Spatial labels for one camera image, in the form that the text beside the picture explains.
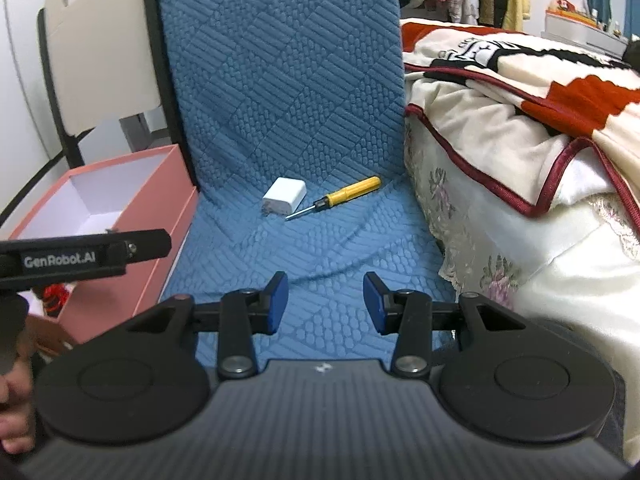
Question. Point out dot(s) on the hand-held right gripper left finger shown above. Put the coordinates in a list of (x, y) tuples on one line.
[(277, 305)]

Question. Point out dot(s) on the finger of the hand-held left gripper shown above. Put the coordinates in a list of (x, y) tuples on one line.
[(150, 244)]

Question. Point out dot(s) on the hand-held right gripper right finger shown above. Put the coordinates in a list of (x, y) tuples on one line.
[(374, 305)]

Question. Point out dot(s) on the pink cardboard box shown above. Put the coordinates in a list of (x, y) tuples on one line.
[(150, 240)]

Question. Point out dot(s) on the red and black toy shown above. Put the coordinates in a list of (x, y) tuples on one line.
[(56, 297)]

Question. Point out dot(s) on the white plug charger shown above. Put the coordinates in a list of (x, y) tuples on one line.
[(285, 194)]

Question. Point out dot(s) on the yellow screwdriver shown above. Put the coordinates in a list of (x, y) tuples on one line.
[(350, 190)]

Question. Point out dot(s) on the person's left hand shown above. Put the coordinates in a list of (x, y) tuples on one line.
[(17, 410)]

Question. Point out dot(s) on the cream floral bed sheet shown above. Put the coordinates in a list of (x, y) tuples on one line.
[(550, 270)]

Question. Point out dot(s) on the beige folding chair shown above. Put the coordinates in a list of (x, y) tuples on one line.
[(100, 60)]

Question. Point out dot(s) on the blue quilted chair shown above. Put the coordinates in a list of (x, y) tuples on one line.
[(280, 85)]

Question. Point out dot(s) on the red white black striped blanket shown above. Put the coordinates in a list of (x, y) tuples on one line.
[(500, 125)]

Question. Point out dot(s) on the white dresser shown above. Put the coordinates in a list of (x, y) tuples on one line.
[(575, 27)]

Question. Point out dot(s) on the red ornament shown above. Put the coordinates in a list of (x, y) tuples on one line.
[(561, 5)]

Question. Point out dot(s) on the dark cloth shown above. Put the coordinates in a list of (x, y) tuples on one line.
[(634, 55)]

